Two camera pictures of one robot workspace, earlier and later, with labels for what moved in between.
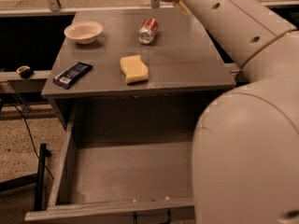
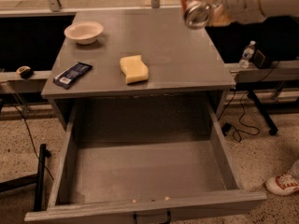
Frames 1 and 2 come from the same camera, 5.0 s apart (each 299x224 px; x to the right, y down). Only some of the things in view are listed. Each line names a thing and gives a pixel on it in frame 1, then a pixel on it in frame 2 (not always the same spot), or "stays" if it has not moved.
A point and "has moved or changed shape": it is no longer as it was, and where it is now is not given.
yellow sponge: x=135 y=69 stays
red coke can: x=148 y=31 has moved or changed shape
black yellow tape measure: x=24 y=72 stays
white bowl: x=84 y=32 stays
